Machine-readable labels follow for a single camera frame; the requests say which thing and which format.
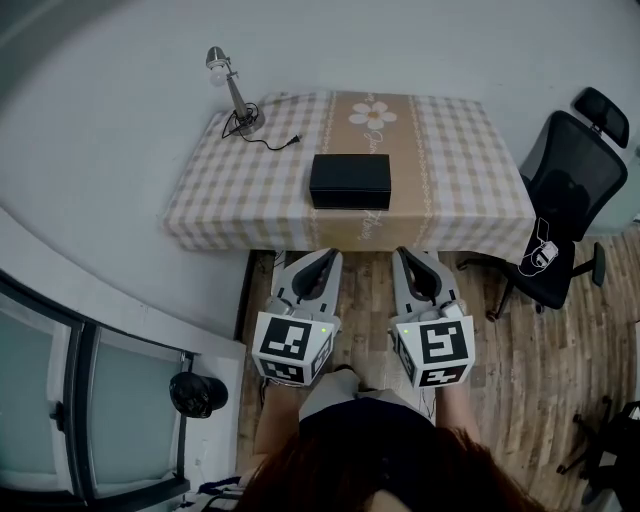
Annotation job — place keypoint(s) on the metal desk lamp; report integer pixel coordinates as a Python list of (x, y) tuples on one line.
[(235, 95)]

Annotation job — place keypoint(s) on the dark window frame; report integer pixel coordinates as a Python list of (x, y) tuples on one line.
[(82, 400)]

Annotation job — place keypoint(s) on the person's dark shoe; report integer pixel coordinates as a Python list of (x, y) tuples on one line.
[(342, 368)]

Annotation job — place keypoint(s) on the blue striped white fabric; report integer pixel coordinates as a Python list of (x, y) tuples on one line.
[(215, 495)]

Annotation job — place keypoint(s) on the person's dark top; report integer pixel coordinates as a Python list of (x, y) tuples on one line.
[(365, 415)]

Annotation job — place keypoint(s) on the person's left forearm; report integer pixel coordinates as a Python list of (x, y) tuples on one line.
[(275, 415)]

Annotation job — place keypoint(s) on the person's right forearm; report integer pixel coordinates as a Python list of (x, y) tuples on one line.
[(455, 410)]

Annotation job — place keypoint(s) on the black table leg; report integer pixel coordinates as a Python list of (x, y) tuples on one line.
[(245, 300)]

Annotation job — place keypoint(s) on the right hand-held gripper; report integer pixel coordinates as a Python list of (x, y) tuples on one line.
[(440, 345)]

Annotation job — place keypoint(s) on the checked daisy tablecloth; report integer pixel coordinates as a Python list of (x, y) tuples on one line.
[(240, 195)]

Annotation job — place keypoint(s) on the black cap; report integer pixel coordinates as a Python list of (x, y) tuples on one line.
[(195, 395)]

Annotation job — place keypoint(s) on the black chair base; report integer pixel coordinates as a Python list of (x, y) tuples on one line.
[(615, 440)]

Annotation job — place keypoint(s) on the black mesh office chair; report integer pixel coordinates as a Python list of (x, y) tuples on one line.
[(575, 185)]

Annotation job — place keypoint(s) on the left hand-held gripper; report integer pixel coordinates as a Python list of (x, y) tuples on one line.
[(285, 345)]

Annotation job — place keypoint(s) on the black tissue box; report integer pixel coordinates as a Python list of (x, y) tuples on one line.
[(350, 180)]

